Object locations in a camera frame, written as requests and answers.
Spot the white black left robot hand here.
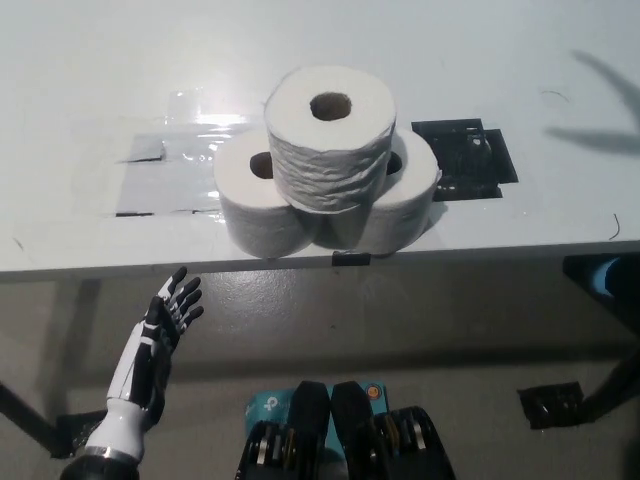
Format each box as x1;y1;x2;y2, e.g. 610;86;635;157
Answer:
106;266;206;424

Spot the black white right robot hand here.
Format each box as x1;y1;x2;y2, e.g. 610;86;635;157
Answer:
546;48;640;155

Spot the wrinkled white toilet paper roll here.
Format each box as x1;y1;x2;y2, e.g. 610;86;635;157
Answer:
263;64;399;214

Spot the smooth white toilet paper roll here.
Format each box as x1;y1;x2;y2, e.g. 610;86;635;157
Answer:
213;133;315;260
312;128;443;254

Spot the black diagonal table leg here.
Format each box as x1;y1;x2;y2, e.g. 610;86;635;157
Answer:
582;344;640;426
0;379;59;454

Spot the black tape square patch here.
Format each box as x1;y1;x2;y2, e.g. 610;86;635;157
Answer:
410;117;519;203

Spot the teal tp-link box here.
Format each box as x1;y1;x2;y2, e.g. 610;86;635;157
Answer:
244;380;387;464

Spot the clear plastic sheet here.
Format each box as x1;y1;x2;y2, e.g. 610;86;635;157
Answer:
102;132;226;218

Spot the small black tape strip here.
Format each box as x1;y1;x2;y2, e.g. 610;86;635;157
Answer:
331;249;373;266

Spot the clear shiny tape sheet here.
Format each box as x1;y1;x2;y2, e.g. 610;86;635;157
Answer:
167;88;269;151

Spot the black floor tape patch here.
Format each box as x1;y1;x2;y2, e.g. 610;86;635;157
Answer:
517;381;585;431

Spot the black bracket with blue part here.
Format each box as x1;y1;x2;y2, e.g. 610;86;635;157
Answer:
562;254;640;301

